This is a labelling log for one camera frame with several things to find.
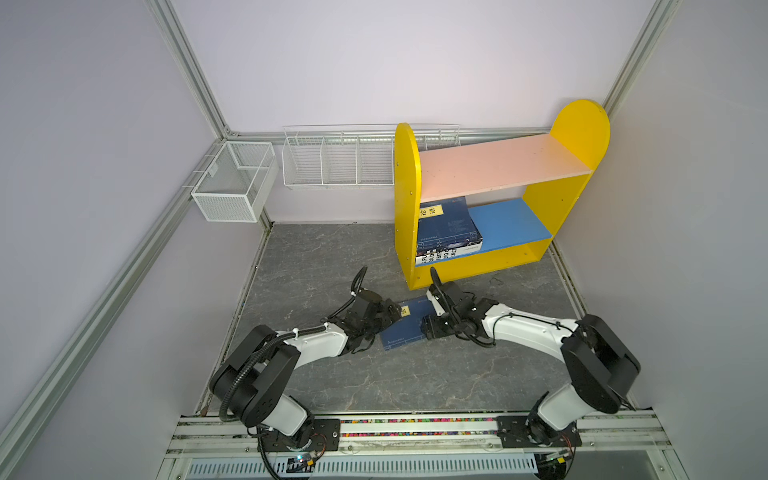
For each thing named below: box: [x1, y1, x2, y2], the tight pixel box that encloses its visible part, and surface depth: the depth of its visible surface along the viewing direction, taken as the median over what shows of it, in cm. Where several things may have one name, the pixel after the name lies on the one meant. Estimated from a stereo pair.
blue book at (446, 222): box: [418, 196, 483, 251], surface depth 88 cm
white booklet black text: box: [416, 244, 483, 265], surface depth 91 cm
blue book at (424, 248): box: [417, 237, 483, 256], surface depth 87 cm
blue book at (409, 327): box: [380, 295, 436, 351], surface depth 91 cm
